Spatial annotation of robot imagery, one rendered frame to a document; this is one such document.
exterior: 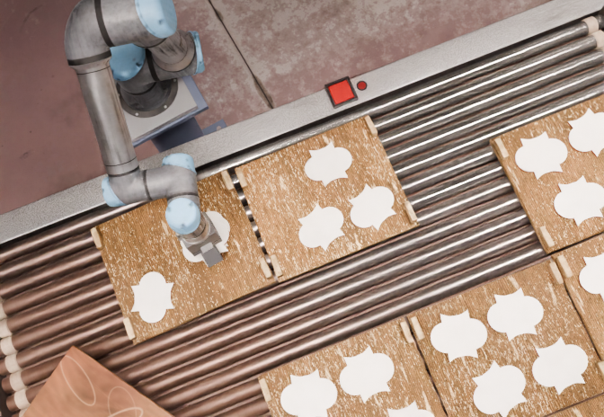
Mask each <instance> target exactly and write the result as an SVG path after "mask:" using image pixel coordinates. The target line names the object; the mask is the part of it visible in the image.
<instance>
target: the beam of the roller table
mask: <svg viewBox="0 0 604 417"><path fill-rule="evenodd" d="M603 5H604V0H552V1H550V2H547V3H545V4H541V5H539V6H536V7H534V8H531V9H529V10H527V11H524V12H522V13H518V14H515V15H513V16H511V17H508V18H506V19H503V20H501V21H498V22H495V23H492V24H490V25H487V26H485V27H483V28H481V29H478V30H475V31H471V32H469V33H467V34H465V35H462V36H459V37H457V38H455V39H453V40H448V41H446V42H443V43H441V44H439V45H437V46H434V47H431V48H429V49H426V50H423V51H421V52H418V53H415V54H413V55H411V56H409V57H406V58H402V59H399V60H397V61H395V62H393V63H390V64H388V65H385V66H382V67H379V68H377V69H374V70H372V71H369V72H367V73H365V74H362V75H358V76H356V77H353V78H351V83H352V85H353V87H354V89H355V92H356V94H357V95H358V97H359V99H358V100H357V101H355V102H351V103H349V104H346V105H344V106H342V107H339V108H337V109H334V108H333V106H332V103H331V101H330V99H329V97H328V94H327V92H326V90H325V89H323V90H321V91H318V92H316V93H312V94H309V95H307V96H305V97H302V98H300V99H297V100H295V101H293V102H289V103H286V104H284V105H281V106H280V107H277V108H274V109H272V110H269V111H266V112H264V113H261V114H258V115H256V116H253V117H251V118H249V119H246V120H242V121H240V122H237V123H236V124H233V125H230V126H228V127H225V128H223V129H220V130H217V131H214V132H212V133H209V134H208V135H205V136H203V137H200V138H196V139H193V140H192V141H189V142H187V143H184V144H181V145H179V146H176V147H173V148H171V149H168V150H165V151H164V152H161V153H159V154H156V155H152V156H150V157H148V158H145V159H143V160H140V161H138V165H139V169H140V171H142V170H146V169H152V168H156V167H162V163H163V159H164V158H165V157H166V156H168V155H171V154H178V153H182V154H187V155H190V156H191V157H192V158H193V162H194V167H195V171H196V172H198V171H200V170H203V169H205V168H208V167H210V166H212V165H215V164H219V163H221V162H224V161H226V160H228V159H230V158H233V157H236V156H238V155H241V154H244V153H246V152H249V151H251V150H254V149H256V148H258V147H261V146H265V145H267V144H270V143H272V142H274V141H277V140H279V139H282V138H285V137H287V136H290V135H293V134H295V133H298V132H299V131H302V130H304V129H308V128H311V127H313V126H315V125H318V124H320V123H323V122H325V121H328V120H331V119H334V118H336V117H339V116H341V115H343V114H345V113H348V112H350V111H355V110H357V109H359V108H361V107H364V106H366V105H369V104H371V103H373V102H377V101H380V100H382V99H385V98H386V97H389V96H392V95H394V94H397V93H400V92H402V91H405V90H407V89H410V88H413V87H415V86H417V85H419V84H423V83H426V82H428V81H430V80H433V79H435V78H438V77H440V76H443V75H446V74H448V73H451V72H454V71H456V70H459V69H460V68H463V67H467V66H469V65H472V64H474V63H476V62H479V61H481V60H484V59H486V58H490V57H492V56H495V55H497V54H500V53H502V52H504V51H506V50H509V49H513V48H516V47H518V46H520V45H522V44H525V43H527V42H530V41H532V40H536V39H538V38H541V37H543V36H546V35H547V34H550V33H553V32H555V31H559V30H561V29H563V28H566V27H568V26H571V25H574V24H576V23H578V22H581V21H582V20H583V19H586V18H588V17H591V16H592V17H594V16H596V15H598V13H599V12H600V10H601V8H602V7H603ZM358 81H365V82H366V83H367V85H368V87H367V89H366V90H364V91H360V90H359V89H358V88H357V82H358ZM105 177H108V174H107V173H106V174H104V175H101V176H99V177H96V178H94V179H92V180H89V181H87V182H83V183H80V184H78V185H76V186H73V187H71V188H68V189H66V190H63V191H60V192H57V193H55V194H52V195H50V196H48V197H45V198H43V199H40V200H36V201H34V202H32V203H29V204H27V205H24V206H22V207H19V208H16V209H13V210H11V211H8V212H6V213H4V214H2V215H0V249H1V248H3V247H6V246H7V245H10V244H14V243H17V242H19V241H21V240H23V239H26V238H28V237H31V236H33V235H37V234H39V233H42V232H44V231H47V230H49V229H51V228H54V227H56V226H60V225H63V224H65V223H67V222H69V221H72V220H75V219H77V218H80V217H83V216H85V215H88V214H90V213H93V212H95V211H97V210H100V209H104V208H106V207H109V205H108V204H107V203H106V202H105V200H104V197H103V195H102V180H103V179H104V178H105Z"/></svg>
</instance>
